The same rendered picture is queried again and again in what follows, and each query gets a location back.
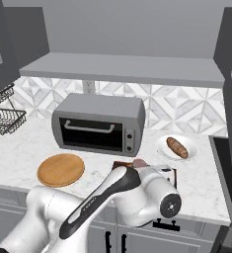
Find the black drawer handle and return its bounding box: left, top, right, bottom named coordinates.
left=152, top=218, right=182, bottom=232

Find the grey toaster oven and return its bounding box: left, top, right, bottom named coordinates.
left=50, top=92, right=147, bottom=158

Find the white wall socket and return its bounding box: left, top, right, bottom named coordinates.
left=82, top=79, right=96, bottom=96

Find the pinkish brown pastry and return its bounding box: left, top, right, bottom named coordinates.
left=131, top=158, right=149, bottom=169

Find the grey toaster oven handle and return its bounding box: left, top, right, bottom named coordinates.
left=63, top=120, right=116, bottom=134

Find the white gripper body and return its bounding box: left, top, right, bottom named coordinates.
left=139, top=164, right=173, bottom=174

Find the black hob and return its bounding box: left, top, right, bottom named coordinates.
left=207, top=133, right=232, bottom=253

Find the brown croissant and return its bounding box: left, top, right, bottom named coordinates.
left=166, top=136, right=190, bottom=160

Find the round wooden cutting board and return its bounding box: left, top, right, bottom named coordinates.
left=37, top=153, right=86, bottom=189

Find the grey open wall cabinet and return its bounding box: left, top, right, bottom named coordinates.
left=2, top=0, right=232, bottom=89

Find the grey drawer front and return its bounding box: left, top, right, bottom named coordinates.
left=0, top=185, right=33, bottom=211
left=143, top=215, right=222, bottom=241

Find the brown square tray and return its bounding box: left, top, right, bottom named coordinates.
left=112, top=159, right=179, bottom=191

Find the grey base cabinet door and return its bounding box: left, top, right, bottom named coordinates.
left=86, top=220, right=117, bottom=253
left=116, top=226, right=217, bottom=253
left=0, top=207, right=27, bottom=246

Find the black cabinet door handle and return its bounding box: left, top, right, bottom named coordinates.
left=119, top=232, right=128, bottom=253
left=104, top=230, right=113, bottom=253

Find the black wire basket stand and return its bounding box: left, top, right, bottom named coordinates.
left=0, top=82, right=28, bottom=136

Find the white plate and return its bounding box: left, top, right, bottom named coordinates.
left=155, top=133, right=199, bottom=162

